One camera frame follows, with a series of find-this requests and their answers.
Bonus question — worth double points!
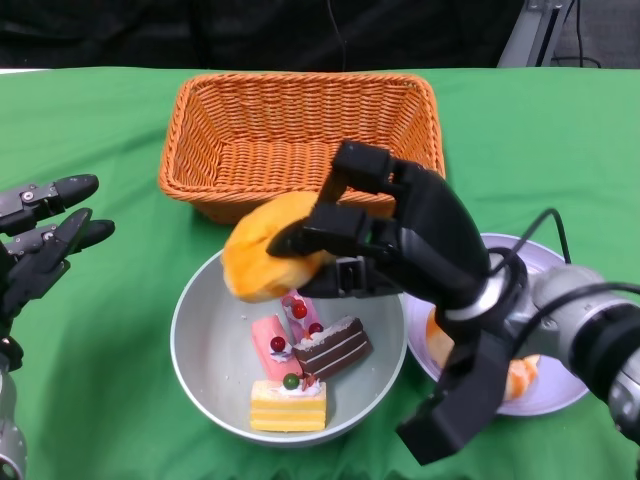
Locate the round striped pumpkin bread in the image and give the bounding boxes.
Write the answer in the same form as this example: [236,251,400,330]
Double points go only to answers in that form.
[425,307,542,401]

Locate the grey metal frame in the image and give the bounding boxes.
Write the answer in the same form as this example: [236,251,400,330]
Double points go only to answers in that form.
[497,0,571,69]

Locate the long orange bread loaf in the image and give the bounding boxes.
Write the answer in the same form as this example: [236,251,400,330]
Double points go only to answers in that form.
[221,192,341,305]

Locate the thin black hanging cable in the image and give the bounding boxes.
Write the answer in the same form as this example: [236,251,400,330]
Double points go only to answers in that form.
[325,0,348,72]

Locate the green tablecloth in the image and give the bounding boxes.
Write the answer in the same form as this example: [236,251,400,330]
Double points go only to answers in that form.
[0,65,640,480]

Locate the yellow layer cake slice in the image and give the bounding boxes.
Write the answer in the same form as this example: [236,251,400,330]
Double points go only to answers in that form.
[249,373,328,433]

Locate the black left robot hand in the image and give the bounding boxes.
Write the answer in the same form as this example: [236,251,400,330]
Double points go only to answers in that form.
[0,173,116,326]

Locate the grey round bowl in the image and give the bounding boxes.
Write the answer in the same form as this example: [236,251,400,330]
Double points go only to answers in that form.
[170,247,409,448]

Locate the lilac round plate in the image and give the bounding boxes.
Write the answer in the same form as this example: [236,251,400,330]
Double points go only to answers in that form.
[402,232,594,417]

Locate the black floor cable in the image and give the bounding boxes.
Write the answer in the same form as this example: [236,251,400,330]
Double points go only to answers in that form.
[549,0,601,69]

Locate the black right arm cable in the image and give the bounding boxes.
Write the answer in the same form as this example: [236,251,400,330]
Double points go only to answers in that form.
[487,208,640,351]

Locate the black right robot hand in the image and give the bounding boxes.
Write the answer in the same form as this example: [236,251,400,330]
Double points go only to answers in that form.
[266,140,494,321]

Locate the chocolate layer cake slice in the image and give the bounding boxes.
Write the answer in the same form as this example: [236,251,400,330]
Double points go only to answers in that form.
[292,315,374,381]

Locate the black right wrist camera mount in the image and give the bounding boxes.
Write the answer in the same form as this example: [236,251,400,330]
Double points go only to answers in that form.
[396,329,519,466]

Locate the black backdrop curtain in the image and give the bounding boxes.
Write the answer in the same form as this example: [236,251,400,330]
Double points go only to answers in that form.
[0,0,526,72]

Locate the orange wicker basket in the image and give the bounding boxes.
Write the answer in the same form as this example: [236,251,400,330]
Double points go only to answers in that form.
[157,73,446,226]

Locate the pink cake with cherry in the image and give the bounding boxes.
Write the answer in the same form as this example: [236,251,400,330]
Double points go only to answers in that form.
[279,294,326,344]
[251,314,305,381]

